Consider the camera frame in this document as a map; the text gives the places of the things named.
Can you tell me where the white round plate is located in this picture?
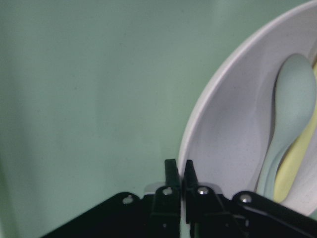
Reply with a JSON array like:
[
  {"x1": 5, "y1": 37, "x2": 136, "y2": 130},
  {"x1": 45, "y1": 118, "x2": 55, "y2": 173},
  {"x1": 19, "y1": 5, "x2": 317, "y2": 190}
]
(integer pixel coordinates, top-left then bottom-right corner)
[{"x1": 178, "y1": 0, "x2": 317, "y2": 216}]

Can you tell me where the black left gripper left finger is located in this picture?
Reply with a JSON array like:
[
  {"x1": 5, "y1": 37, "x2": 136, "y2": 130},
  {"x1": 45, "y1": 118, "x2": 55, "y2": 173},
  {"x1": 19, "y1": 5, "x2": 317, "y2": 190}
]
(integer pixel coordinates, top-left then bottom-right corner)
[{"x1": 151, "y1": 159, "x2": 180, "y2": 238}]

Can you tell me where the light green plastic spoon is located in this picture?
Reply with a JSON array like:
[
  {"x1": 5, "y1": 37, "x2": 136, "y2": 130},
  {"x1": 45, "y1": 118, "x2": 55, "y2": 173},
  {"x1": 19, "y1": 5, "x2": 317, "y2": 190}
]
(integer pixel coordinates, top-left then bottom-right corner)
[{"x1": 257, "y1": 54, "x2": 317, "y2": 199}]

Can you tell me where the yellow plastic fork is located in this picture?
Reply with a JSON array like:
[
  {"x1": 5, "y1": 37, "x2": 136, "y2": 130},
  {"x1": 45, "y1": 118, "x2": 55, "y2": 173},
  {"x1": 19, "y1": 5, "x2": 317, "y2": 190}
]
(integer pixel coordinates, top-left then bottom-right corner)
[{"x1": 273, "y1": 59, "x2": 317, "y2": 203}]

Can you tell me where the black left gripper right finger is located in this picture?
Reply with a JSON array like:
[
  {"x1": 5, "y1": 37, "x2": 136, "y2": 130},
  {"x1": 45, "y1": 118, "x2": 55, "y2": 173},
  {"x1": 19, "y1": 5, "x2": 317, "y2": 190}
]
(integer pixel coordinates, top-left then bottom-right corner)
[{"x1": 182, "y1": 160, "x2": 247, "y2": 238}]

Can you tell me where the light green plastic tray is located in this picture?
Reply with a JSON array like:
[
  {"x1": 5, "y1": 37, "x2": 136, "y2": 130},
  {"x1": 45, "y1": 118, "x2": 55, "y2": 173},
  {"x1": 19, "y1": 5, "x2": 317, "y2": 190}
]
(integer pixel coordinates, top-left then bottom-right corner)
[{"x1": 0, "y1": 0, "x2": 302, "y2": 238}]

